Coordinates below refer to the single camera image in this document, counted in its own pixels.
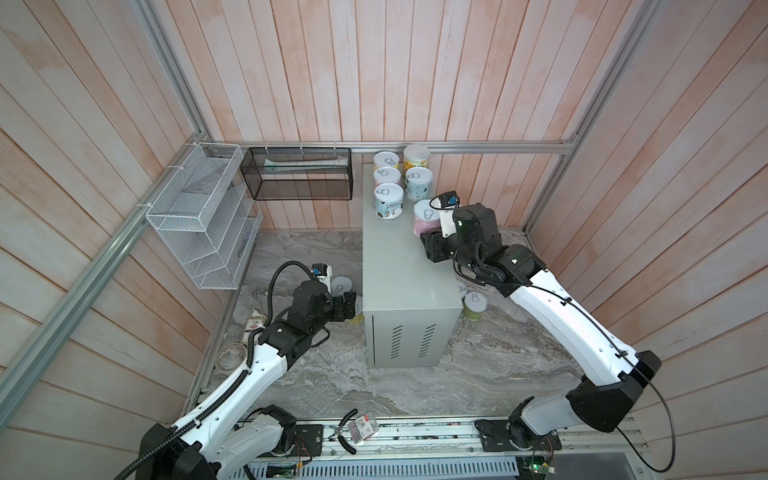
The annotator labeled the light pink label can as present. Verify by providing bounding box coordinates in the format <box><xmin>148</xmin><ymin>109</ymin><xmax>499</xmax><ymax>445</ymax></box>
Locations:
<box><xmin>413</xmin><ymin>199</ymin><xmax>440</xmax><ymax>237</ymax></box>

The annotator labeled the green label can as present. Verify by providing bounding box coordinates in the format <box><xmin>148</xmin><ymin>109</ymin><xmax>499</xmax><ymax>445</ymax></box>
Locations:
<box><xmin>462</xmin><ymin>291</ymin><xmax>488</xmax><ymax>321</ymax></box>

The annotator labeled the teal label can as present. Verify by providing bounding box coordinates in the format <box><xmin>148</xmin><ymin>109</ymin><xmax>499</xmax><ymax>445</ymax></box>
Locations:
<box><xmin>331</xmin><ymin>275</ymin><xmax>353</xmax><ymax>296</ymax></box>
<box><xmin>405</xmin><ymin>167</ymin><xmax>433</xmax><ymax>202</ymax></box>

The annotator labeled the blue label can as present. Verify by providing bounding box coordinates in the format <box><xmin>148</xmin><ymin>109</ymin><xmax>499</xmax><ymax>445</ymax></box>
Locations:
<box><xmin>374</xmin><ymin>183</ymin><xmax>404</xmax><ymax>220</ymax></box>

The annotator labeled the orange yellow label can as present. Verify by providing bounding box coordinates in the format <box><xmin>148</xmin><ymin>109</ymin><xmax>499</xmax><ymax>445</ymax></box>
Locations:
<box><xmin>403</xmin><ymin>144</ymin><xmax>431</xmax><ymax>172</ymax></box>

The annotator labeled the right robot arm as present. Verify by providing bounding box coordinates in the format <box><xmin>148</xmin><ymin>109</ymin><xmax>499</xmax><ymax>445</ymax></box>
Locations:
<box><xmin>420</xmin><ymin>192</ymin><xmax>662</xmax><ymax>451</ymax></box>

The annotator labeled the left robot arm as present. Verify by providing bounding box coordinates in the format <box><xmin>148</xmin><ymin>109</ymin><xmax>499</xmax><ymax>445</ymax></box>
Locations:
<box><xmin>117</xmin><ymin>280</ymin><xmax>357</xmax><ymax>479</ymax></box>

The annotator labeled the small printed carton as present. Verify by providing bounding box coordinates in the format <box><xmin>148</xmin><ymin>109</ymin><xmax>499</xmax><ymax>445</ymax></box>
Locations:
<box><xmin>241</xmin><ymin>308</ymin><xmax>266</xmax><ymax>345</ymax></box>

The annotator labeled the grey metal cabinet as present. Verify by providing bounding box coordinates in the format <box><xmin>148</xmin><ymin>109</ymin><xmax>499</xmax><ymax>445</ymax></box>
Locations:
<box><xmin>361</xmin><ymin>164</ymin><xmax>463</xmax><ymax>368</ymax></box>

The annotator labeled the clear tape roll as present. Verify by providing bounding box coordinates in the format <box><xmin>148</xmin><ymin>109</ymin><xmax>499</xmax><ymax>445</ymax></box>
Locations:
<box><xmin>215</xmin><ymin>343</ymin><xmax>247</xmax><ymax>375</ymax></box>

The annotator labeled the white wire mesh shelf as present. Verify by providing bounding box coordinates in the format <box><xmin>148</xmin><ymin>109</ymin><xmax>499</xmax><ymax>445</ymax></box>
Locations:
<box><xmin>146</xmin><ymin>143</ymin><xmax>263</xmax><ymax>290</ymax></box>

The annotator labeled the black mesh wall basket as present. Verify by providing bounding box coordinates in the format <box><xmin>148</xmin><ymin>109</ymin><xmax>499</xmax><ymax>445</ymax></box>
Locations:
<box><xmin>240</xmin><ymin>146</ymin><xmax>354</xmax><ymax>201</ymax></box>

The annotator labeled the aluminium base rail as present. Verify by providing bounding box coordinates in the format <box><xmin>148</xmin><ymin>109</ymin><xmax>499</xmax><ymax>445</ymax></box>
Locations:
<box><xmin>161</xmin><ymin>412</ymin><xmax>649</xmax><ymax>480</ymax></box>

